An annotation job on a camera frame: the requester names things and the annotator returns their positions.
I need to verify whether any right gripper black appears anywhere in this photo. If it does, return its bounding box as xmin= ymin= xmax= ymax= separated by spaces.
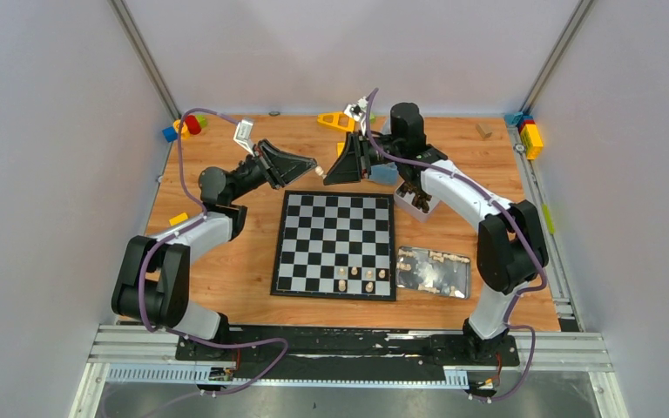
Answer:
xmin=324 ymin=130 xmax=404 ymax=185

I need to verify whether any folding chess board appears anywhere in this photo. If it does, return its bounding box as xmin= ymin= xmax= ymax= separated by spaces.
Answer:
xmin=270 ymin=191 xmax=396 ymax=301

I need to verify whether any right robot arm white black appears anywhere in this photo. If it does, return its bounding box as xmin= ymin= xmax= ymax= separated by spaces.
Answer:
xmin=324 ymin=98 xmax=549 ymax=364

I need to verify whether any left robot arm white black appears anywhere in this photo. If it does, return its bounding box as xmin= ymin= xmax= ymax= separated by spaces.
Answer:
xmin=111 ymin=139 xmax=318 ymax=360

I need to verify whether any tin box with dark pieces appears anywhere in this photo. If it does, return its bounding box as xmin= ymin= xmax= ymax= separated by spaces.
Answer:
xmin=394 ymin=182 xmax=441 ymax=223

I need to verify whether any tin lid with light pieces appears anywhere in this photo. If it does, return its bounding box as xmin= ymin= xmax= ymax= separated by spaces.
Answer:
xmin=396 ymin=246 xmax=471 ymax=300

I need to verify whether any bubble-wrapped blue metronome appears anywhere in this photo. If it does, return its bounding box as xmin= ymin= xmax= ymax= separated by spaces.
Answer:
xmin=368 ymin=162 xmax=399 ymax=185

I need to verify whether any yellow triangle block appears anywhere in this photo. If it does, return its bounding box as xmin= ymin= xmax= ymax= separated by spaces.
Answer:
xmin=316 ymin=111 xmax=357 ymax=132

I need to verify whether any coloured blocks left corner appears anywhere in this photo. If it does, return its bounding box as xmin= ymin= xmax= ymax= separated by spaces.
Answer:
xmin=162 ymin=114 xmax=208 ymax=143

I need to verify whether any small yellow block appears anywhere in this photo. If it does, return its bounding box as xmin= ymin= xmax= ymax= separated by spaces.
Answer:
xmin=168 ymin=212 xmax=189 ymax=226

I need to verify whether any brown wooden block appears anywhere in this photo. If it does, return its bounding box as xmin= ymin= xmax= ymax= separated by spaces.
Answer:
xmin=476 ymin=123 xmax=493 ymax=139

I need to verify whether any stacked coloured bricks right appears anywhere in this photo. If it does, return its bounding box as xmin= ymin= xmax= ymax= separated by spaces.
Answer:
xmin=503 ymin=112 xmax=544 ymax=160

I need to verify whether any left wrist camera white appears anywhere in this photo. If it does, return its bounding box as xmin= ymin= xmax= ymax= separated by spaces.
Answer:
xmin=233 ymin=118 xmax=255 ymax=156

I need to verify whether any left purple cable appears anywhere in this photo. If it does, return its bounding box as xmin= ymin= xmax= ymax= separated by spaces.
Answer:
xmin=137 ymin=107 xmax=291 ymax=399

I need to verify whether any purple cable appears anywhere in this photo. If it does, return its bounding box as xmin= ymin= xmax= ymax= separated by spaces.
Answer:
xmin=137 ymin=107 xmax=291 ymax=399
xmin=363 ymin=87 xmax=549 ymax=404

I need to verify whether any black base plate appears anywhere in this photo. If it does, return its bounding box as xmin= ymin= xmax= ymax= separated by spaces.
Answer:
xmin=175 ymin=325 xmax=520 ymax=382

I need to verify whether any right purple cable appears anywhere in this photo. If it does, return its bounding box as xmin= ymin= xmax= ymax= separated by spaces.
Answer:
xmin=363 ymin=87 xmax=549 ymax=404

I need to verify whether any aluminium frame rail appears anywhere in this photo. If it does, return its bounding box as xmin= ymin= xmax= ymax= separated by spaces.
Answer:
xmin=70 ymin=323 xmax=628 ymax=417

